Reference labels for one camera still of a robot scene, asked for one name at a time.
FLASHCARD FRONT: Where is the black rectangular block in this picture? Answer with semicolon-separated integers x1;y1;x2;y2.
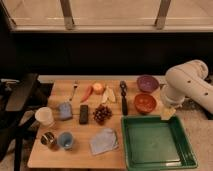
79;105;89;124

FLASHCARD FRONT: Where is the yellow banana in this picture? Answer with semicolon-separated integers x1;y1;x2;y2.
102;86;116;103

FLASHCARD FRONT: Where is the light blue cloth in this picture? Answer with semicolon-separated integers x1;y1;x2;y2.
90;128;118;155

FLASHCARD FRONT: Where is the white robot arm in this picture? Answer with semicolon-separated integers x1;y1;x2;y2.
160;60;213;120

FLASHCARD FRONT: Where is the green plastic tray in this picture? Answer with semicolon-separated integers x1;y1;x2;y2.
121;116;198;171

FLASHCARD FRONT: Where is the blue sponge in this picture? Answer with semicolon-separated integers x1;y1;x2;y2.
58;102;72;120

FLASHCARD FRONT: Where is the silver fork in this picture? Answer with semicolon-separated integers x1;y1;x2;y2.
69;80;78;101

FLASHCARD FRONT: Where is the black chair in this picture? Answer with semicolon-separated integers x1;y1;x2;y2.
0;73;53;171

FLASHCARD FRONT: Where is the metal can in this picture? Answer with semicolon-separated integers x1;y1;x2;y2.
40;132;57;149

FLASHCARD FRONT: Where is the purple bowl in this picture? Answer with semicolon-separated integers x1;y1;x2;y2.
137;75;159;93

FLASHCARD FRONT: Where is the red-orange bowl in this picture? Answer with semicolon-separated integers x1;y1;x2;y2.
134;93;157;114

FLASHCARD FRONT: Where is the blue cup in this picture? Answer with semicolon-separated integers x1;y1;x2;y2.
57;132;74;150

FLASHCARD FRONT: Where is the peach apple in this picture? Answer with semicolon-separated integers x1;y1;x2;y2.
92;82;105;95

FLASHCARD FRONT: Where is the white paper cup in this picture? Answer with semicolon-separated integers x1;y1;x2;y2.
35;107;54;126

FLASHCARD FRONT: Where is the orange carrot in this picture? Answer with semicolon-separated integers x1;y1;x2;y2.
81;86;93;103

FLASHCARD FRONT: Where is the bunch of dark grapes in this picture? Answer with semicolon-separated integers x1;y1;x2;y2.
93;105;112;125

